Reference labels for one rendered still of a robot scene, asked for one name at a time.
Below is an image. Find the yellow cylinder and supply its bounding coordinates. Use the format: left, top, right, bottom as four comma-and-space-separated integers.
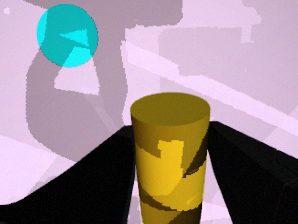
129, 92, 212, 224

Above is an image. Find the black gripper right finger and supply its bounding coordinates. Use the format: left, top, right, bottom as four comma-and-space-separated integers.
208, 121, 298, 224

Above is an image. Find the cyan circle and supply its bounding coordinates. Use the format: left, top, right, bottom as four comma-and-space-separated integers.
36, 3, 97, 67

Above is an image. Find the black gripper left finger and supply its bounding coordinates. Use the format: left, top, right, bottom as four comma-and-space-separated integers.
0, 125, 136, 224

